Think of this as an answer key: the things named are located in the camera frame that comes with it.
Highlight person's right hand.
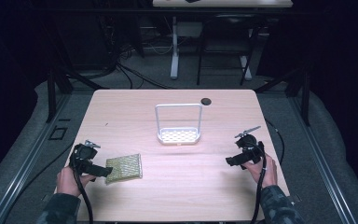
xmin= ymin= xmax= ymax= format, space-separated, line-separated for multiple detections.
xmin=241 ymin=153 xmax=279 ymax=189

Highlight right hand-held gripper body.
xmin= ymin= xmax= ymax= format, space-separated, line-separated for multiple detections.
xmin=234 ymin=125 xmax=266 ymax=165

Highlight black floor cables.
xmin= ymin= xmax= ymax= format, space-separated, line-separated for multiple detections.
xmin=83 ymin=40 xmax=176 ymax=91

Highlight white-legged background desk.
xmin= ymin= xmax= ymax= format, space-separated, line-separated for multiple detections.
xmin=151 ymin=0 xmax=294 ymax=80

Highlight white sponge holder rack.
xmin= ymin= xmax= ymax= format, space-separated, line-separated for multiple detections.
xmin=154 ymin=103 xmax=204 ymax=147

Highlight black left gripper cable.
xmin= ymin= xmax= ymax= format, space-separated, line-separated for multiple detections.
xmin=72 ymin=167 xmax=94 ymax=224

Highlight person's left hand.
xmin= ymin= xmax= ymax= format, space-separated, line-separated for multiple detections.
xmin=56 ymin=165 xmax=96 ymax=197

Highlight black cable beside table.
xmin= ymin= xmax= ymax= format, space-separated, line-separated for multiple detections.
xmin=264 ymin=119 xmax=286 ymax=166

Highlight gold mesh scouring sponge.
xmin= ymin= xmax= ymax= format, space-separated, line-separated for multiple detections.
xmin=104 ymin=152 xmax=144 ymax=186

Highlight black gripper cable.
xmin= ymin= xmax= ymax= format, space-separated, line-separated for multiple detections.
xmin=72 ymin=167 xmax=94 ymax=224
xmin=250 ymin=154 xmax=268 ymax=224

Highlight black metal stand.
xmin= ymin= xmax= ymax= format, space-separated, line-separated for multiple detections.
xmin=43 ymin=63 xmax=110 ymax=124
xmin=254 ymin=63 xmax=312 ymax=127

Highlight black chair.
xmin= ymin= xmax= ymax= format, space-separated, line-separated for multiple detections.
xmin=196 ymin=12 xmax=263 ymax=87

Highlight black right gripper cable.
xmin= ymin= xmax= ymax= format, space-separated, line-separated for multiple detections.
xmin=250 ymin=154 xmax=268 ymax=224

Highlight metal floor rail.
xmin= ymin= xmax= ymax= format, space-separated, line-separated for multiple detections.
xmin=287 ymin=94 xmax=358 ymax=224
xmin=0 ymin=92 xmax=73 ymax=224

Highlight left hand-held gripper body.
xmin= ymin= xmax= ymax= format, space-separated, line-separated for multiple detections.
xmin=69 ymin=139 xmax=102 ymax=175

